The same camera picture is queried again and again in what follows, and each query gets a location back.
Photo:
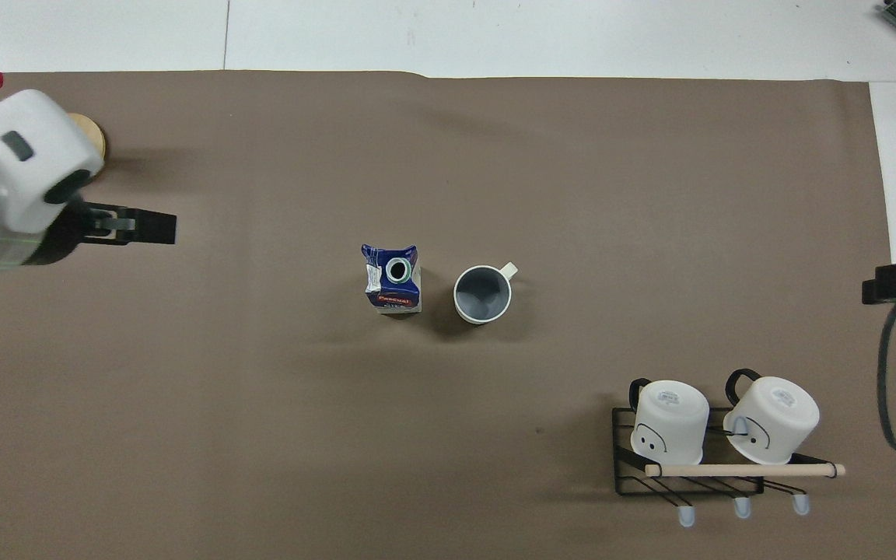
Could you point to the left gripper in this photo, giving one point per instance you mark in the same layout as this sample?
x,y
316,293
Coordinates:
x,y
59,233

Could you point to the blue milk carton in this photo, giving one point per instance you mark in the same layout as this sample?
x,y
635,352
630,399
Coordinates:
x,y
390,292

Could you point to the wooden stand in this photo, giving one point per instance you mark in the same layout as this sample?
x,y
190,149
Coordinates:
x,y
90,132

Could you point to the white mug with grey inside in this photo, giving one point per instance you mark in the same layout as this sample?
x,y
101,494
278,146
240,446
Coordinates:
x,y
482,294

